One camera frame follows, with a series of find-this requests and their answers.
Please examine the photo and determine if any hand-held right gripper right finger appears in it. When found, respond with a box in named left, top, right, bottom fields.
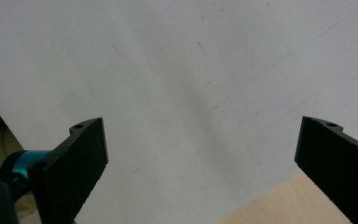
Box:
left=294, top=116, right=358, bottom=224

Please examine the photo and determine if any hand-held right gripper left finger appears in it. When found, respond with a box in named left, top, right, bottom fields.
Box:
left=27, top=117, right=109, bottom=224

